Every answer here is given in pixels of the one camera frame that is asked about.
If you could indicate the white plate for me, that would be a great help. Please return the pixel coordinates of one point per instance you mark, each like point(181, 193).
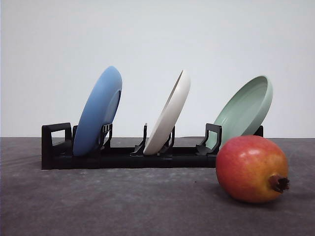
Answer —
point(168, 116)

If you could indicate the black dish rack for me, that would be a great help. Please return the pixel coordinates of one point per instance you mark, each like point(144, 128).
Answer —
point(57, 151)

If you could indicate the blue plate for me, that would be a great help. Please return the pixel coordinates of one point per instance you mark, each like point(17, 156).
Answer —
point(98, 110)

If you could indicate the red yellow pomegranate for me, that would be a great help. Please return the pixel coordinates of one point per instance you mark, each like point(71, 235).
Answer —
point(252, 169)

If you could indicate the green plate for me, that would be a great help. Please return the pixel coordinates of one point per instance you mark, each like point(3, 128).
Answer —
point(244, 112)

